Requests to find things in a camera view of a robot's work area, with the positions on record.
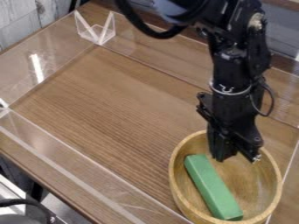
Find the brown wooden bowl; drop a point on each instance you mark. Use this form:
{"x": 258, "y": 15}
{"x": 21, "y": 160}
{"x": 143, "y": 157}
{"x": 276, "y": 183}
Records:
{"x": 256, "y": 183}

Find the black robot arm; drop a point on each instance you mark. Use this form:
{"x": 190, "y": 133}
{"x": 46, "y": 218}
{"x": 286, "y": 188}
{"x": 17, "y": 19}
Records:
{"x": 234, "y": 25}

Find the clear acrylic tray walls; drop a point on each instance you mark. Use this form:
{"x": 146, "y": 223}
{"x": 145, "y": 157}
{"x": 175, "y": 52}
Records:
{"x": 99, "y": 119}

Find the green rectangular block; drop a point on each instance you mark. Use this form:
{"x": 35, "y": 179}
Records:
{"x": 217, "y": 195}

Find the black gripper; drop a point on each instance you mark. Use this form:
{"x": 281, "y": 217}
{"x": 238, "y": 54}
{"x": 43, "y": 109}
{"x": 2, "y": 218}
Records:
{"x": 233, "y": 130}

